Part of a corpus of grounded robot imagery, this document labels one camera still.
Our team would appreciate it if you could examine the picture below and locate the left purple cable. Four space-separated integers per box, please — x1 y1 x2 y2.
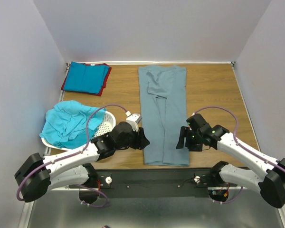
16 104 131 202

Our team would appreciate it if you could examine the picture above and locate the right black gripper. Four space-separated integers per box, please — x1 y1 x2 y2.
175 125 203 152

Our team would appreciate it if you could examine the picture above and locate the folded red t shirt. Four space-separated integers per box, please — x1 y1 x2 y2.
61 62 112 97

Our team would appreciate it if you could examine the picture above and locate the folded teal t shirt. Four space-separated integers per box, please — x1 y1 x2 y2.
63 61 109 94

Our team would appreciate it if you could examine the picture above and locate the crumpled teal t shirt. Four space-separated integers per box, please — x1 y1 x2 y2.
39 100 105 149

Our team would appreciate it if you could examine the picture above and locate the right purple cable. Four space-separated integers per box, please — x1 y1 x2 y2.
192 105 285 181

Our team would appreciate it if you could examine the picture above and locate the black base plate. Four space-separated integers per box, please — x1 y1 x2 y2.
68 168 238 199

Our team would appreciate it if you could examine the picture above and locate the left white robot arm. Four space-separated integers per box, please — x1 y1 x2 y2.
14 122 150 202

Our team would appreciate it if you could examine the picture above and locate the white perforated basket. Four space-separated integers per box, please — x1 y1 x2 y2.
41 111 116 151

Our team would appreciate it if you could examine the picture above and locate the aluminium frame rail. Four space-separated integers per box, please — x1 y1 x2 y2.
18 168 285 228

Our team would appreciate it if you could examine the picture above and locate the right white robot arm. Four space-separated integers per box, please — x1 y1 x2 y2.
176 114 285 209

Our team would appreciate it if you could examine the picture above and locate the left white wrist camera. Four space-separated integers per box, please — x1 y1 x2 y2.
126 114 142 132

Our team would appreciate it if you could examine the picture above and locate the grey-blue t shirt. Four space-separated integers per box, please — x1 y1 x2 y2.
138 65 190 166

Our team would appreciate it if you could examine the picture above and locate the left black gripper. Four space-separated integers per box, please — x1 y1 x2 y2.
115 126 150 151

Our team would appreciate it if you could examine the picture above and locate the purple cable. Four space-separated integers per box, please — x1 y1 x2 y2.
192 105 285 181
16 104 131 202

